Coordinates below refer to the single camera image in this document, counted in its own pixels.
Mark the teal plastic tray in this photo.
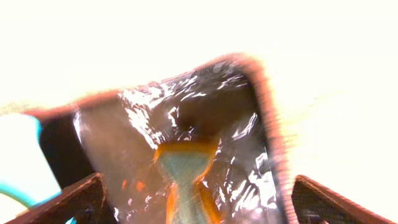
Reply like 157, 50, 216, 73
1, 114, 62, 223

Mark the yellow green sponge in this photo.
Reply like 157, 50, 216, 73
154, 141, 221, 223

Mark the black rectangular water tray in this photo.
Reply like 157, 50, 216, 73
31, 54, 294, 223

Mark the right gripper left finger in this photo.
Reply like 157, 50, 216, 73
7, 173, 117, 224

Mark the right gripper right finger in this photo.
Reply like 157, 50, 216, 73
292, 175, 391, 224

